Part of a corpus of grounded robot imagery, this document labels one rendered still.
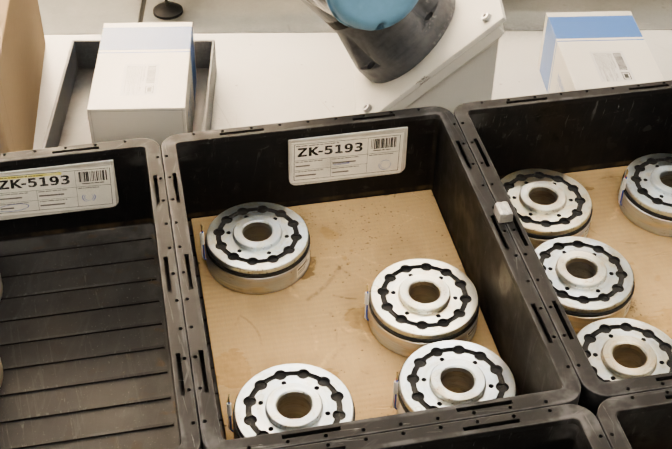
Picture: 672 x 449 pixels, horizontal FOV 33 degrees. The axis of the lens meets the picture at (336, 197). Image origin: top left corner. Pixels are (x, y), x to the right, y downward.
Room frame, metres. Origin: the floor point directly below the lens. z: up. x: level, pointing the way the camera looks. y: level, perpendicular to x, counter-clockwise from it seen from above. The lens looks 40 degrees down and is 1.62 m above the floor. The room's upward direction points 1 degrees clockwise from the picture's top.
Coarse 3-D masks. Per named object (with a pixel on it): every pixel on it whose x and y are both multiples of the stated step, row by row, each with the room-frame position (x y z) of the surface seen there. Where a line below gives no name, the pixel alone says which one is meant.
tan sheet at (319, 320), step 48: (432, 192) 0.94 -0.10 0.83; (336, 240) 0.86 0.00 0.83; (384, 240) 0.86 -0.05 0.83; (432, 240) 0.87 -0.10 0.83; (288, 288) 0.79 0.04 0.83; (336, 288) 0.79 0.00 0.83; (240, 336) 0.73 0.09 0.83; (288, 336) 0.73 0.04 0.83; (336, 336) 0.73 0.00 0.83; (480, 336) 0.73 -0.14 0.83; (240, 384) 0.67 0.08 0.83; (384, 384) 0.67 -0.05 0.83
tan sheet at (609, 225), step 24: (624, 168) 0.99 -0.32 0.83; (600, 192) 0.95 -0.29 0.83; (600, 216) 0.91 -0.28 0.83; (624, 216) 0.91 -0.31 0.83; (600, 240) 0.87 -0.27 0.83; (624, 240) 0.87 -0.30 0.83; (648, 240) 0.87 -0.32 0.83; (648, 264) 0.84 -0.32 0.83; (648, 288) 0.80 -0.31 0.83; (648, 312) 0.77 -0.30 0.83
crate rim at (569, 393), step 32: (256, 128) 0.92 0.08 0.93; (288, 128) 0.92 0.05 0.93; (320, 128) 0.92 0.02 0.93; (448, 128) 0.92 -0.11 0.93; (480, 192) 0.82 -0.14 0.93; (192, 256) 0.73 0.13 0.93; (512, 256) 0.74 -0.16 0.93; (192, 288) 0.70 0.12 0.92; (192, 320) 0.65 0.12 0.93; (544, 320) 0.66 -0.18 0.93; (192, 352) 0.62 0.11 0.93; (576, 384) 0.59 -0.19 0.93; (384, 416) 0.56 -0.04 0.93; (416, 416) 0.56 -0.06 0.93; (448, 416) 0.56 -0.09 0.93; (480, 416) 0.56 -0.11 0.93; (224, 448) 0.52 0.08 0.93; (256, 448) 0.52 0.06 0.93
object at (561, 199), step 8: (528, 184) 0.91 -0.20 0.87; (536, 184) 0.91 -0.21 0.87; (544, 184) 0.91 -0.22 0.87; (552, 184) 0.91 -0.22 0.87; (520, 192) 0.90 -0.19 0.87; (528, 192) 0.90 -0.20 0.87; (552, 192) 0.91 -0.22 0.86; (560, 192) 0.90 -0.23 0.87; (520, 200) 0.89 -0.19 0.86; (528, 200) 0.89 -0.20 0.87; (560, 200) 0.89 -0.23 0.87; (528, 208) 0.88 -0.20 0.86; (536, 208) 0.88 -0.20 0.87; (544, 208) 0.88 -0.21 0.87; (552, 208) 0.88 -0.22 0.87; (560, 208) 0.88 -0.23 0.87
